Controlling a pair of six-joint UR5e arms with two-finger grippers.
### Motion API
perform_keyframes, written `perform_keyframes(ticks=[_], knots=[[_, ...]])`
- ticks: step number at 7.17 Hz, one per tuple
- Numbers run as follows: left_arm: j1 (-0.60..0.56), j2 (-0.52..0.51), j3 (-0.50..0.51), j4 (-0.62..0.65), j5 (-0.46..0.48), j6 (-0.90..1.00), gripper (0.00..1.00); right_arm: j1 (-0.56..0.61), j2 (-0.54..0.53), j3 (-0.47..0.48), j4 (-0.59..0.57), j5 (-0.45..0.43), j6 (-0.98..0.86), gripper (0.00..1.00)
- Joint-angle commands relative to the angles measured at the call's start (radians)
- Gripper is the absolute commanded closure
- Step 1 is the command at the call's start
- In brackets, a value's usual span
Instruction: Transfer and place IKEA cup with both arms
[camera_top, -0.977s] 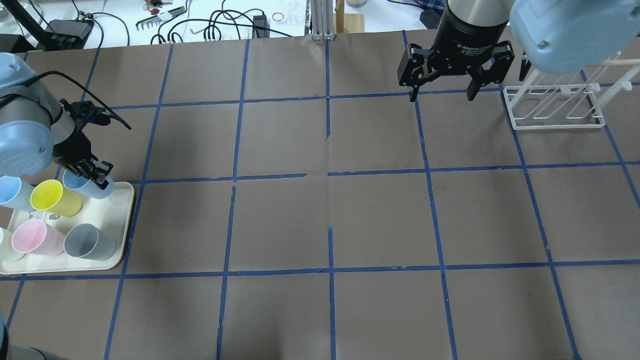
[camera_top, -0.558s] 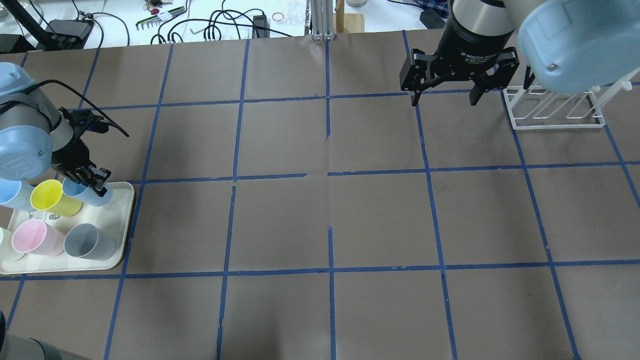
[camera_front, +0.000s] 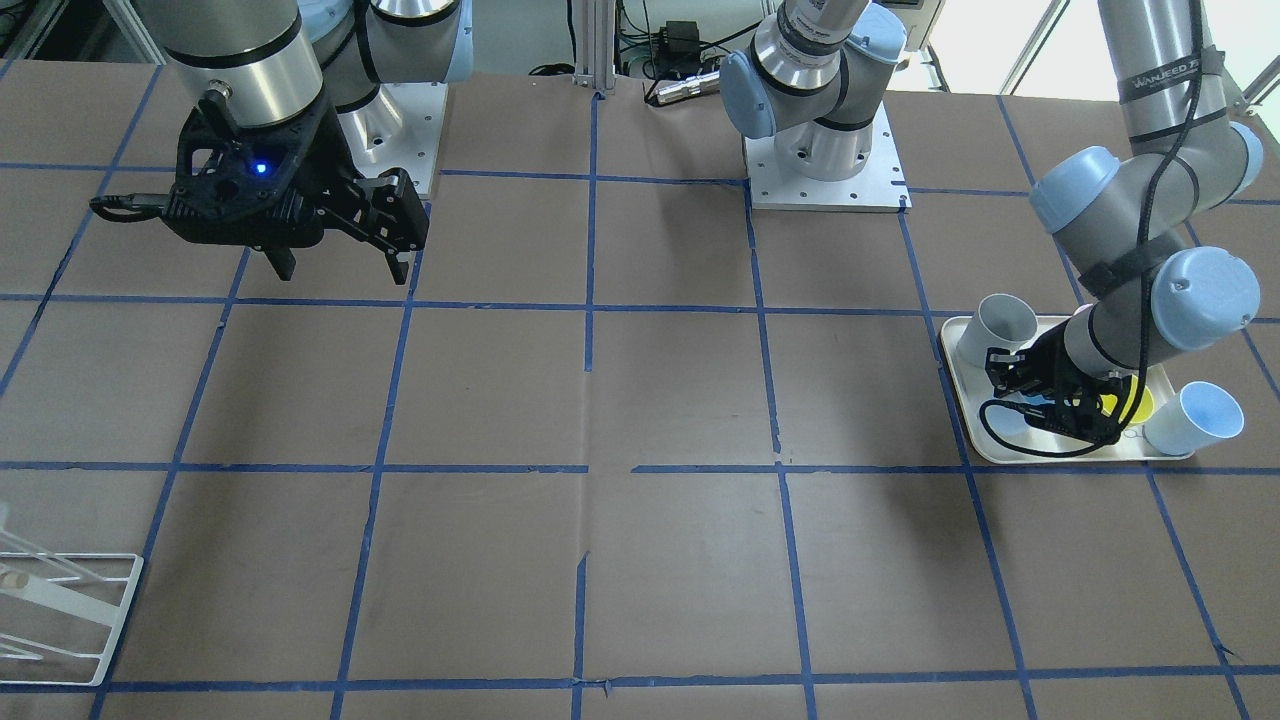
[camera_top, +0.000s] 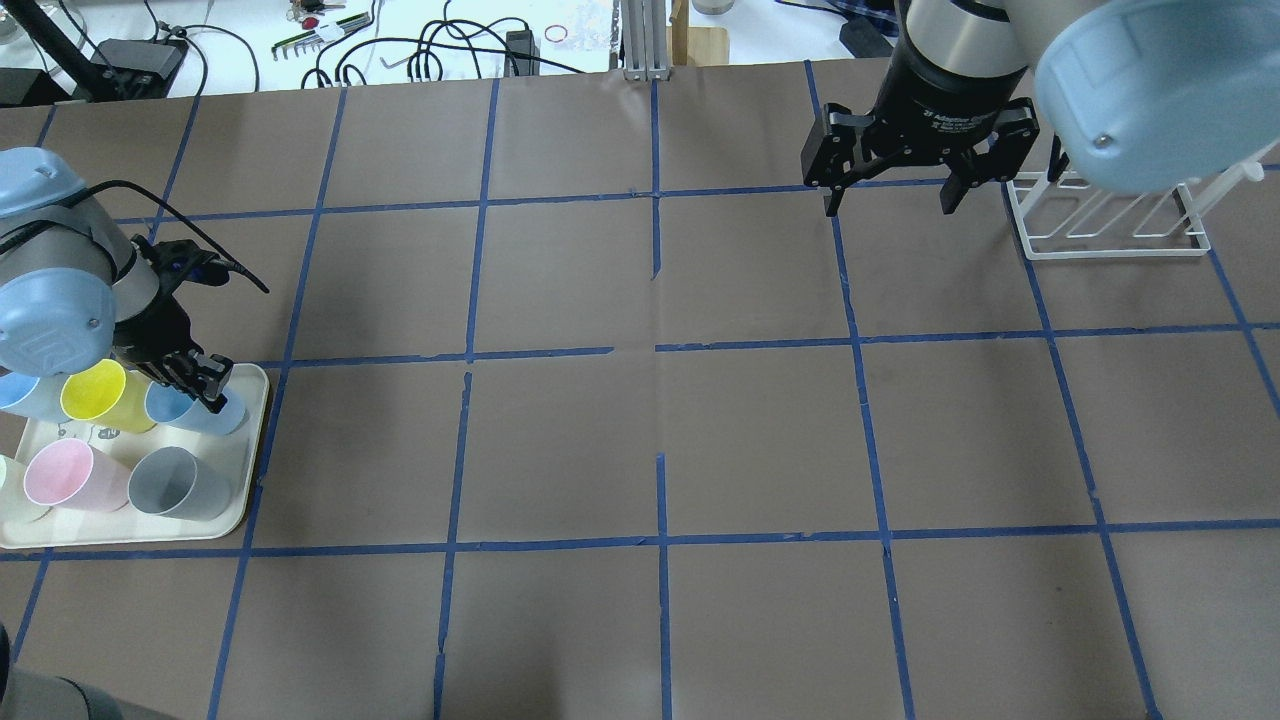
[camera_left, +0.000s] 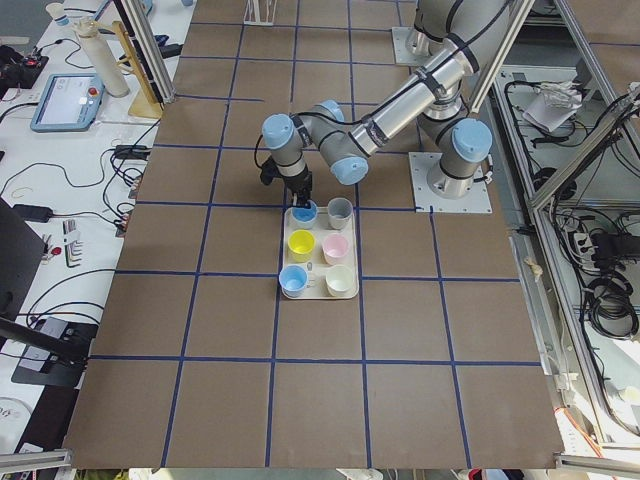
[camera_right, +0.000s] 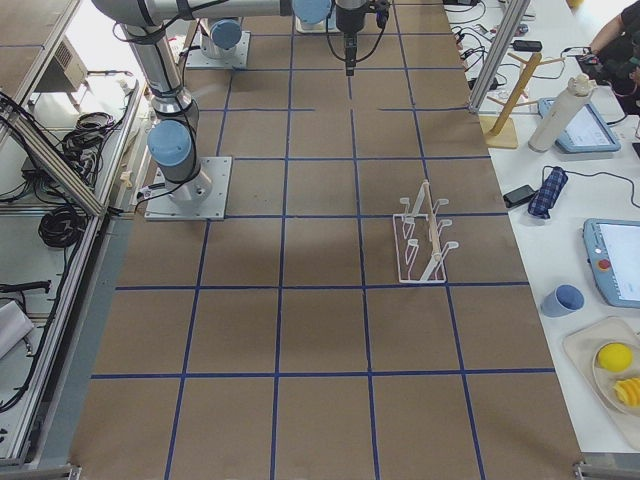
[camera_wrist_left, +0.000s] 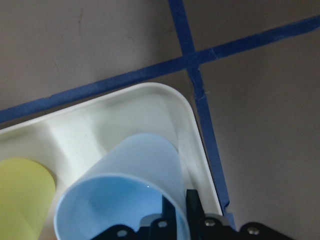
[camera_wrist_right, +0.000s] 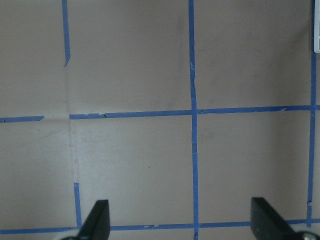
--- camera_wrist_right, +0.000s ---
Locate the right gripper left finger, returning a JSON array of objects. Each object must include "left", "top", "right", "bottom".
[{"left": 76, "top": 199, "right": 111, "bottom": 240}]

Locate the white serving tray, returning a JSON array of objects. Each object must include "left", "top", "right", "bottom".
[{"left": 313, "top": 0, "right": 320, "bottom": 54}]

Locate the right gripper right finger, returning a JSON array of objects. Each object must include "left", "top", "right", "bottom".
[{"left": 250, "top": 197, "right": 304, "bottom": 240}]

